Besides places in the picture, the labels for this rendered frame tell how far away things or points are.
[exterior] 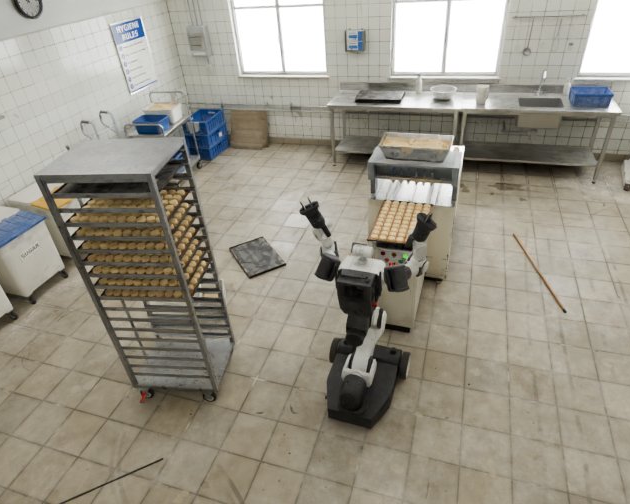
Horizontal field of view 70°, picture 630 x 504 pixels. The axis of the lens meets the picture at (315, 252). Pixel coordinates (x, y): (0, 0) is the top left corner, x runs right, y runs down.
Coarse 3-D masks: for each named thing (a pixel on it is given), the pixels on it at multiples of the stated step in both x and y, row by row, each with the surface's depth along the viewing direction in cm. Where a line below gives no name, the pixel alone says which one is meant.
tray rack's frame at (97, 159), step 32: (64, 160) 244; (96, 160) 240; (128, 160) 237; (160, 160) 234; (64, 224) 249; (160, 352) 351; (192, 352) 348; (224, 352) 346; (160, 384) 325; (192, 384) 323
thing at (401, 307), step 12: (420, 276) 363; (384, 288) 346; (420, 288) 382; (384, 300) 353; (396, 300) 349; (408, 300) 346; (396, 312) 357; (408, 312) 353; (396, 324) 364; (408, 324) 360
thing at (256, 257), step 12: (252, 240) 496; (264, 240) 495; (240, 252) 479; (252, 252) 477; (264, 252) 476; (240, 264) 461; (252, 264) 460; (264, 264) 458; (276, 264) 457; (252, 276) 443
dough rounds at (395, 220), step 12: (384, 204) 359; (396, 204) 359; (408, 204) 357; (420, 204) 355; (384, 216) 344; (396, 216) 343; (408, 216) 342; (384, 228) 330; (396, 228) 329; (408, 228) 332; (384, 240) 321; (396, 240) 319
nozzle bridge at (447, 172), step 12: (372, 156) 374; (384, 156) 373; (456, 156) 363; (372, 168) 368; (384, 168) 374; (396, 168) 370; (408, 168) 367; (420, 168) 364; (432, 168) 352; (444, 168) 348; (456, 168) 345; (372, 180) 386; (408, 180) 368; (420, 180) 364; (432, 180) 361; (444, 180) 359; (456, 180) 351; (372, 192) 393; (456, 192) 368
